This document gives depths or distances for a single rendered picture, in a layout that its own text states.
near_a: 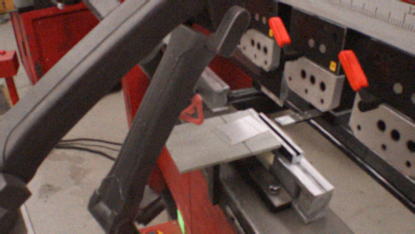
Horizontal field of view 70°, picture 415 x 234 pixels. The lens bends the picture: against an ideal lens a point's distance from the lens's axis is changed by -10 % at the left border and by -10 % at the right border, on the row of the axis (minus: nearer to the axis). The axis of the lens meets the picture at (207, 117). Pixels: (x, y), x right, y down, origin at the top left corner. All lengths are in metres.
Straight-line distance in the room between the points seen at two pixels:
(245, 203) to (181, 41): 0.49
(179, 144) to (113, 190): 0.30
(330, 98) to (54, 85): 0.44
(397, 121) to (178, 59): 0.32
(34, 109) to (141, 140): 0.19
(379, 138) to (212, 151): 0.40
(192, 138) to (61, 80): 0.52
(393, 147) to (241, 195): 0.45
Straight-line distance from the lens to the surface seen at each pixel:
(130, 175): 0.52
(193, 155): 0.77
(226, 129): 0.86
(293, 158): 0.80
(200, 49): 0.44
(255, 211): 0.82
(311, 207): 0.77
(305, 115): 0.95
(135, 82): 1.64
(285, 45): 0.64
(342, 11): 0.56
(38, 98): 0.36
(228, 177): 0.90
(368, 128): 0.55
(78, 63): 0.35
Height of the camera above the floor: 1.47
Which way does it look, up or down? 31 degrees down
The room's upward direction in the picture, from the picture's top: straight up
